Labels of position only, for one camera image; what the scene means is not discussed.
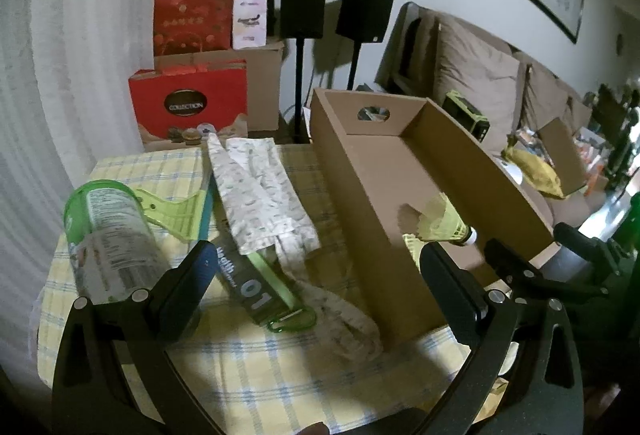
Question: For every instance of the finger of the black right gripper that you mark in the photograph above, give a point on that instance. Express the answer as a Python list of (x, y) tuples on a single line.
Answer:
[(599, 262), (510, 259)]

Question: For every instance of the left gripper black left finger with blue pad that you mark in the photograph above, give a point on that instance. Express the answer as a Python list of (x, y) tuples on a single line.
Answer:
[(179, 292)]

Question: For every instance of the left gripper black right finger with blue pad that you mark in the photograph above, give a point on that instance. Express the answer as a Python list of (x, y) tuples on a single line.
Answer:
[(458, 295)]

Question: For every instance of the green labelled tin can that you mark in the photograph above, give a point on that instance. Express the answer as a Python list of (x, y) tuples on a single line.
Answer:
[(113, 251)]

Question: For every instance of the green handled squeegee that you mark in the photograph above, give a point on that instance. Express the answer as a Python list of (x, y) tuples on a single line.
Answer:
[(187, 219)]

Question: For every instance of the green carabiner clip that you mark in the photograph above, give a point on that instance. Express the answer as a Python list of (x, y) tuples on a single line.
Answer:
[(302, 319)]

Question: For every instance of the yellow shuttlecock white cork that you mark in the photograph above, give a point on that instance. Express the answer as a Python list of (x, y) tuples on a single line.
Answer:
[(414, 245)]

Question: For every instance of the yellow cloth on sofa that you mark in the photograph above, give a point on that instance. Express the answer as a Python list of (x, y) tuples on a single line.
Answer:
[(537, 172)]

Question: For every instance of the black green small device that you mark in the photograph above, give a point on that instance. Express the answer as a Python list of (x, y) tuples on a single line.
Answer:
[(466, 114)]

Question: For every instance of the brown cardboard storage box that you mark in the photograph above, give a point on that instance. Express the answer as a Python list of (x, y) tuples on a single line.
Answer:
[(384, 158)]

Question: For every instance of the beige sofa pillow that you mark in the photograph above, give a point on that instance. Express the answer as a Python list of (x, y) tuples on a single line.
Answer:
[(545, 98), (483, 75)]

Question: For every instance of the red collection gift box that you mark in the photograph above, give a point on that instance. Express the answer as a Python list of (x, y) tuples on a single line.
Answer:
[(178, 106)]

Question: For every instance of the large brown cardboard carton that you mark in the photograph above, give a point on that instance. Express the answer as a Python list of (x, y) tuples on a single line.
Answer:
[(263, 70)]

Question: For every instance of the red patterned gift bag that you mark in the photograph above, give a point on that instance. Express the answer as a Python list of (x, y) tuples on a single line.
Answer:
[(191, 26)]

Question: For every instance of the black right speaker on stand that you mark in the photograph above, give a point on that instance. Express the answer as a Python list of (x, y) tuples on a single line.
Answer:
[(362, 21)]

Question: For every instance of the black speaker on stand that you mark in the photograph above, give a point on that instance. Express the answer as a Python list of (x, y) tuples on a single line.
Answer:
[(300, 20), (362, 21)]

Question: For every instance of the white pink small box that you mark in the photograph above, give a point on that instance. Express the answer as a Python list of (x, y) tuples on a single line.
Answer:
[(249, 24)]

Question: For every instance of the black left speaker on stand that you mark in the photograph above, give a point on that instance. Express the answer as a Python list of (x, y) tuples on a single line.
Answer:
[(300, 20)]

